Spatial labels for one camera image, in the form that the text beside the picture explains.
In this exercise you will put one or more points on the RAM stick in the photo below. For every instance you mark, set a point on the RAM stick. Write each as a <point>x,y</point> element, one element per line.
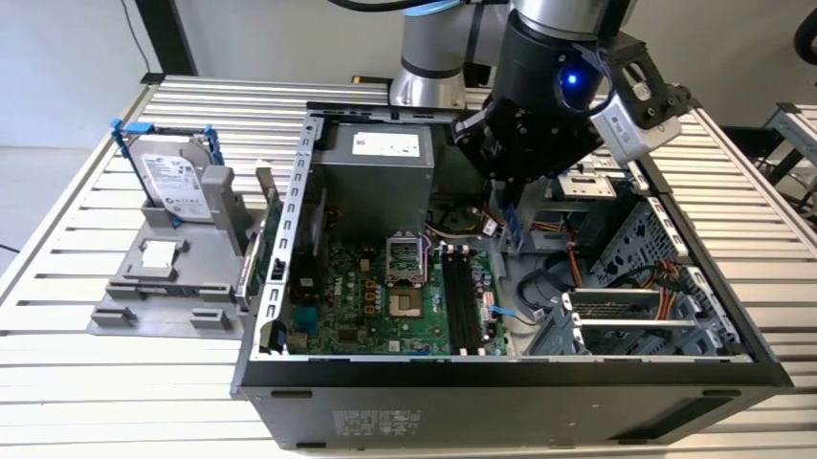
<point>516,225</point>
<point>166,290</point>

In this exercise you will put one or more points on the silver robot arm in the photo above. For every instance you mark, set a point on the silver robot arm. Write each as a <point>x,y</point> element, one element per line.
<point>427,48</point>

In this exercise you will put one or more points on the RAM slot with white clips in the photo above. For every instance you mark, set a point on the RAM slot with white clips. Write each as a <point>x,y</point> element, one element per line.
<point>476,301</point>
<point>458,301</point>

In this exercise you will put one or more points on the grey metal drive cage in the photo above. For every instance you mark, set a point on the grey metal drive cage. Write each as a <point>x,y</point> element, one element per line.
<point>549,201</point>

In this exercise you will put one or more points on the grey power supply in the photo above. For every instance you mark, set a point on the grey power supply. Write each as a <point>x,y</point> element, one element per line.
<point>377,191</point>

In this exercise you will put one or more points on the metal slat side table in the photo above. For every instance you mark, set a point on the metal slat side table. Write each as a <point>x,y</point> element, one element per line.
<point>792,124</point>

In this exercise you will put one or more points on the CPU socket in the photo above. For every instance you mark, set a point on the CPU socket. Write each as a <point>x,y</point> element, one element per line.
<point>406,302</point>

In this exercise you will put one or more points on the metal disk bay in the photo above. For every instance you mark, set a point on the metal disk bay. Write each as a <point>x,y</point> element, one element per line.
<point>613,325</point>

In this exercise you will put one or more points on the green motherboard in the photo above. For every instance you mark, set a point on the green motherboard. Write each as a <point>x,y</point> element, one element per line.
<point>409,334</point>

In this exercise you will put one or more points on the black table corner cap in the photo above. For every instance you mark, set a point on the black table corner cap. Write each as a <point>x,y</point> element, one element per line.
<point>154,79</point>

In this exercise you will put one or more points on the green graphics card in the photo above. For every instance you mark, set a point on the green graphics card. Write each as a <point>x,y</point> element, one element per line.
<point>258,277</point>

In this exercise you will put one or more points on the hard disk in blue carrier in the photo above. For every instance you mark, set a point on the hard disk in blue carrier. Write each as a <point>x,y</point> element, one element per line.
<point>169,177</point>

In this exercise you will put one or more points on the grey parts rack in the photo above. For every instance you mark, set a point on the grey parts rack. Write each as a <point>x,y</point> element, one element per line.
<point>205,258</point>

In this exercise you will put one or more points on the silver CPU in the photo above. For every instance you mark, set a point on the silver CPU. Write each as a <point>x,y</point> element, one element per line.
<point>158,255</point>

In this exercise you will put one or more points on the black PC case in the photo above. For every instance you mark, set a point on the black PC case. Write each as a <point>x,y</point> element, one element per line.
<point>446,411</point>

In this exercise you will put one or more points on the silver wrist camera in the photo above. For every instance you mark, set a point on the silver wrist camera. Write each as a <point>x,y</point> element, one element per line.
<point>638,129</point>

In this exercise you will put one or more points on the black vertical post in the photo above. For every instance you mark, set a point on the black vertical post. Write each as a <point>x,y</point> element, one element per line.
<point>169,43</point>

